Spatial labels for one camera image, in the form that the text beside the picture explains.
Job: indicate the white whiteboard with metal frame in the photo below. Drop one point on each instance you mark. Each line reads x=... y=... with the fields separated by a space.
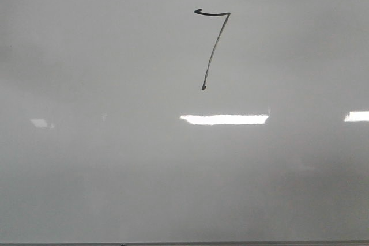
x=183 y=120

